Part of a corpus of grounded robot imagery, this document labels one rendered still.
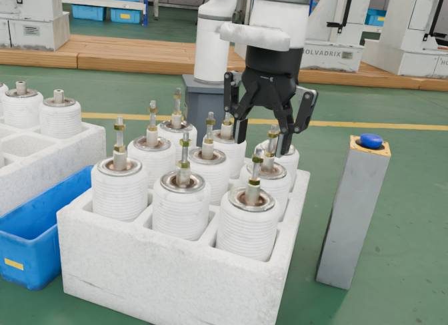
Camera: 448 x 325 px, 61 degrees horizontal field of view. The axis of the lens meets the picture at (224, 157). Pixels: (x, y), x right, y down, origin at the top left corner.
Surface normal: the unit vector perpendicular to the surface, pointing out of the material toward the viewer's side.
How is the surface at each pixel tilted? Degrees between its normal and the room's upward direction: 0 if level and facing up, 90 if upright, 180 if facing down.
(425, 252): 0
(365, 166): 90
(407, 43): 90
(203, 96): 90
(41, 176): 90
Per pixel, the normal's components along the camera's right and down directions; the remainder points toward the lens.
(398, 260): 0.11, -0.91
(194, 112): -0.56, 0.28
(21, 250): -0.33, 0.39
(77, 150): 0.93, 0.23
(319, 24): 0.19, 0.43
